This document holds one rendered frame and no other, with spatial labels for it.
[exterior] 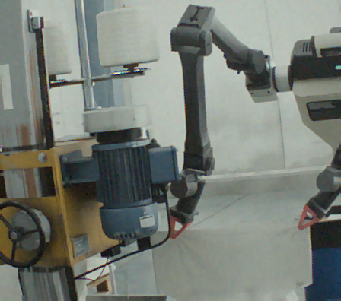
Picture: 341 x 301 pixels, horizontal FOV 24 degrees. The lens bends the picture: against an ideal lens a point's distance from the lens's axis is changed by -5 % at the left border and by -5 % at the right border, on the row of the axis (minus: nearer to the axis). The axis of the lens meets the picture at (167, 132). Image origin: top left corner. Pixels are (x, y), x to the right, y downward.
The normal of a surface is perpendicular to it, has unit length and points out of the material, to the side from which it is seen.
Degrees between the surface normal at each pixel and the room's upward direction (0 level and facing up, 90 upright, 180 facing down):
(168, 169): 90
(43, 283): 90
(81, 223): 90
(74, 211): 90
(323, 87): 40
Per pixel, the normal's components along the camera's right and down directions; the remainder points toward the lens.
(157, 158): 0.04, 0.05
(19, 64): -0.36, 0.09
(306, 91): -0.32, -0.70
